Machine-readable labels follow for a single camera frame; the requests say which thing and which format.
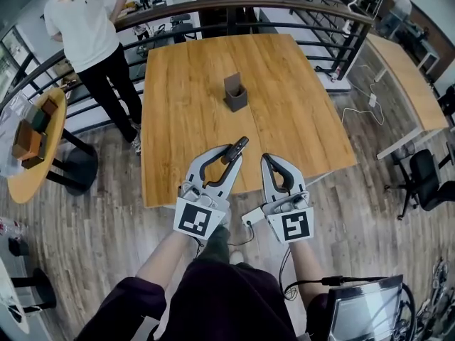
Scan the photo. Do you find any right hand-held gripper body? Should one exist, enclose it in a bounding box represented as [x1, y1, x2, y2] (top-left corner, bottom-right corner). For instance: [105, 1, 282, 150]
[262, 189, 316, 244]

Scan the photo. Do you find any orange-brown box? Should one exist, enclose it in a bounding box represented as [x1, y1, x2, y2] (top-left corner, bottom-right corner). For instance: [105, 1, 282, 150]
[11, 120, 46, 162]

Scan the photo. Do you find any dark metal railing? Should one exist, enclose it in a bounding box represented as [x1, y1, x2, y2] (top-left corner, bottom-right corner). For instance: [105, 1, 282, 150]
[0, 0, 376, 122]

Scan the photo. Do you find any black office chair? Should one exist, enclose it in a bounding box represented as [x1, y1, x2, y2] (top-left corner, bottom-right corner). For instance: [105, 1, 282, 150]
[385, 148, 455, 222]

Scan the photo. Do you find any black cable with plug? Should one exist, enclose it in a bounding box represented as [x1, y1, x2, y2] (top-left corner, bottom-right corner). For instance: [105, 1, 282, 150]
[279, 247, 387, 301]

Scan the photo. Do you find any white cable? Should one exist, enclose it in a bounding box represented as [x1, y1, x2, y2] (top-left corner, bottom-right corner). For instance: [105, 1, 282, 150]
[341, 72, 387, 127]

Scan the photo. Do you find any person's left forearm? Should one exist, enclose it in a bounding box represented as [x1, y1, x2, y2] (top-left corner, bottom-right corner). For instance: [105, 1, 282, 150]
[136, 229, 200, 295]

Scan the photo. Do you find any person's dark trouser leg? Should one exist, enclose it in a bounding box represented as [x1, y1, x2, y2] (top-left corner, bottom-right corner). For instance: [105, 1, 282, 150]
[196, 224, 232, 264]

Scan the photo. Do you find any thin black cable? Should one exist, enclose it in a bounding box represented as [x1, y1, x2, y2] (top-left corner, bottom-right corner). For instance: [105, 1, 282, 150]
[193, 221, 255, 259]

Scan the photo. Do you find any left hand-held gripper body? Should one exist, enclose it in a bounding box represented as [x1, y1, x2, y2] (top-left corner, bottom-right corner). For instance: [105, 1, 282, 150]
[173, 180, 231, 242]

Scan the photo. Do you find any small white box device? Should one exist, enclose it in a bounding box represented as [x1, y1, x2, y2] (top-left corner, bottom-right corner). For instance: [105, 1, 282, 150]
[241, 207, 266, 227]

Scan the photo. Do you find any black round stand base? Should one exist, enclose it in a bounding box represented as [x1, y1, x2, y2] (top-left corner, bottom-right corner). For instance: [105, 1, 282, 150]
[9, 267, 58, 313]

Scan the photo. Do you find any brown container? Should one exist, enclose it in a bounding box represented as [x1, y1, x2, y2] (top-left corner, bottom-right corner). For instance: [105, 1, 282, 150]
[223, 71, 248, 113]

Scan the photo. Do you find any dark brown box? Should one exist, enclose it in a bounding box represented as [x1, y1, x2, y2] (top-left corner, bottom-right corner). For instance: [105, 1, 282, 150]
[40, 97, 60, 117]

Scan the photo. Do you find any person's right forearm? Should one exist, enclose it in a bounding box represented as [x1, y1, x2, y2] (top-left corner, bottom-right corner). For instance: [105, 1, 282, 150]
[287, 239, 330, 303]

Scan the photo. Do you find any laptop screen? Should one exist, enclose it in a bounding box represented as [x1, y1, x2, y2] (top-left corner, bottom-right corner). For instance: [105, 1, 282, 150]
[326, 274, 405, 341]

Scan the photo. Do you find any bicycle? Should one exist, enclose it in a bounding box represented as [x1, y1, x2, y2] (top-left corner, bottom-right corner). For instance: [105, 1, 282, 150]
[414, 256, 455, 341]

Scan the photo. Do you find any clear plastic bag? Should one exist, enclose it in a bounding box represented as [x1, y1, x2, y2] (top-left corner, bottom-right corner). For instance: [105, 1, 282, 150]
[0, 93, 28, 179]

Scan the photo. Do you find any dark green box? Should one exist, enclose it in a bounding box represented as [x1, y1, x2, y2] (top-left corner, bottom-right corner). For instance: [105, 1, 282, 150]
[28, 109, 51, 134]

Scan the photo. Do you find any round wooden table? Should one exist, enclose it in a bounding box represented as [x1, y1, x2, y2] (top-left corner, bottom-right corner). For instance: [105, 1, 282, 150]
[6, 86, 100, 205]

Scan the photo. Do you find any long wooden desk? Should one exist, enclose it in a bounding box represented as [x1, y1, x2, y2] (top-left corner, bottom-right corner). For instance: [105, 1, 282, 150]
[363, 31, 451, 161]

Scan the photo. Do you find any person's dark purple top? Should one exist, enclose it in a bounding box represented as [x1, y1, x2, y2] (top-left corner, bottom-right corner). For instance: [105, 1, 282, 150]
[75, 259, 332, 341]

